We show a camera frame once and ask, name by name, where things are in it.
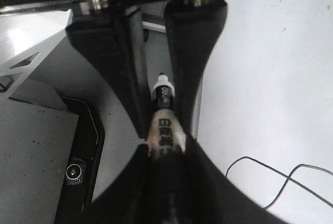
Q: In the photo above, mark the white metal bracket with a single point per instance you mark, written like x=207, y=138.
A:
x=26, y=40

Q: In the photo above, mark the black white whiteboard marker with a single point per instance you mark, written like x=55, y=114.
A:
x=166, y=134

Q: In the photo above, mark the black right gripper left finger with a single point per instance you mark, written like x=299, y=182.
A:
x=113, y=43

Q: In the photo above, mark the black front camera device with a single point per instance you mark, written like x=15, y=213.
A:
x=83, y=163

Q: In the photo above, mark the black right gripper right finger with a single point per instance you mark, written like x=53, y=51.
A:
x=192, y=33

